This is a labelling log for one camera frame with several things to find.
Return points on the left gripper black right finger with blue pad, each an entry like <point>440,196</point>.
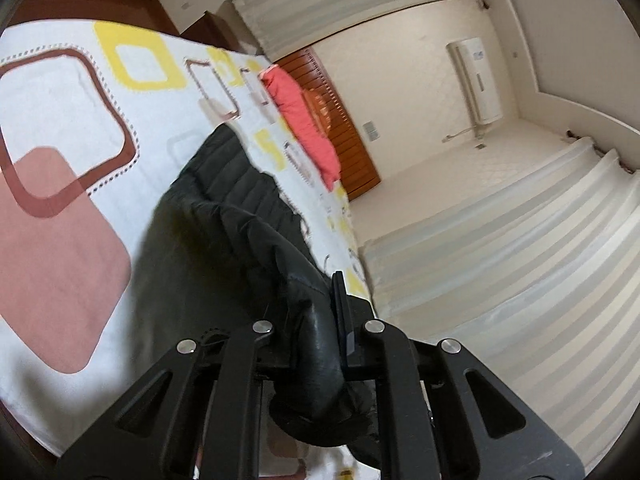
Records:
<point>437,411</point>

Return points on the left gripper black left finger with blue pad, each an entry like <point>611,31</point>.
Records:
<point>193,414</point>

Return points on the black quilted puffer jacket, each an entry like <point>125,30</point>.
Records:
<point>225,250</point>

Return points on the white striped side curtain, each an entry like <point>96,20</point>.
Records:
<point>539,278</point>

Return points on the wooden headboard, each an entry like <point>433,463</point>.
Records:
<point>358,174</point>

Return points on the white patterned bed sheet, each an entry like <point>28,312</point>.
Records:
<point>97,120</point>

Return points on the pink pillow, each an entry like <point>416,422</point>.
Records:
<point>293,104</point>

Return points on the orange patterned cushion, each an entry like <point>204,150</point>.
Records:
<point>318,111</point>

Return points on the white air conditioner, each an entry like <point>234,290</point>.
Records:
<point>478,83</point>

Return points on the wooden nightstand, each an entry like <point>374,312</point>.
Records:
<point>214,31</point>

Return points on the wall switch panel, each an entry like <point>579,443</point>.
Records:
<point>371,131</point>

